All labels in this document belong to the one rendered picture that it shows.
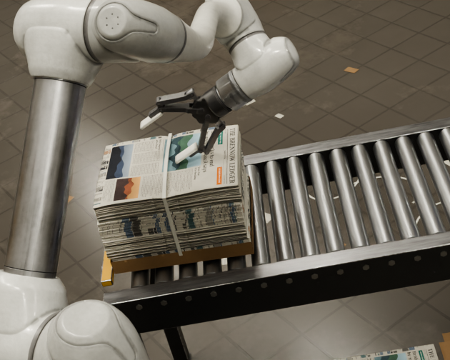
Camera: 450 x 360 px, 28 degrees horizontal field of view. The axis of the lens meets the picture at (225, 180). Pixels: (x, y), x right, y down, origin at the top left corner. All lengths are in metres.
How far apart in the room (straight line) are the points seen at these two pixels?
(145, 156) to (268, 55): 0.47
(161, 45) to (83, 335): 0.55
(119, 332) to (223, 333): 1.72
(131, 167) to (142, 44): 0.76
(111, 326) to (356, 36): 3.53
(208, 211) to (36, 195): 0.64
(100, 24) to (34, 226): 0.40
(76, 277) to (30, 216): 2.02
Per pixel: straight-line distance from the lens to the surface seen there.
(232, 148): 2.33
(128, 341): 1.61
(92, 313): 1.60
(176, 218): 2.27
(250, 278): 2.27
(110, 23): 1.63
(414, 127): 2.71
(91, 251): 3.83
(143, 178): 2.31
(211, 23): 1.98
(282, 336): 3.23
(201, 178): 2.24
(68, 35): 1.72
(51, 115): 1.73
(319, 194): 2.49
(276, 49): 2.14
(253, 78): 2.15
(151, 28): 1.66
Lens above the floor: 2.32
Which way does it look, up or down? 35 degrees down
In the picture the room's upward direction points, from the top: 14 degrees counter-clockwise
